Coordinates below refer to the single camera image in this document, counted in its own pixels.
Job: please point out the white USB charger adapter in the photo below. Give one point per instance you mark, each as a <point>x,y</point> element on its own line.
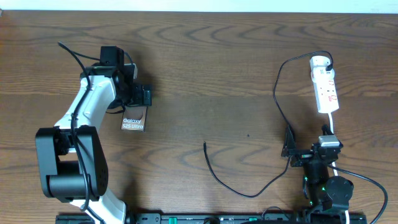
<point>320,74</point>

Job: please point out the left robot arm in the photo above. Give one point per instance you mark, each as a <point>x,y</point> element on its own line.
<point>72,164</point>

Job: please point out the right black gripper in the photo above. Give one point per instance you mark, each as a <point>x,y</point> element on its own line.
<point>290,150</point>

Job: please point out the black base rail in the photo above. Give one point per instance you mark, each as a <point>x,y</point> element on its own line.
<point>155,218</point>

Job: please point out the white power strip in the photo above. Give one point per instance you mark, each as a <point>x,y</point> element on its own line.
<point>325,92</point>

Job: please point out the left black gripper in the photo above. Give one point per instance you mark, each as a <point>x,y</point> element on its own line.
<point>142,95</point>

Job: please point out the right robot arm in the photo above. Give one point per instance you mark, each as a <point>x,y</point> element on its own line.
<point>329,195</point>

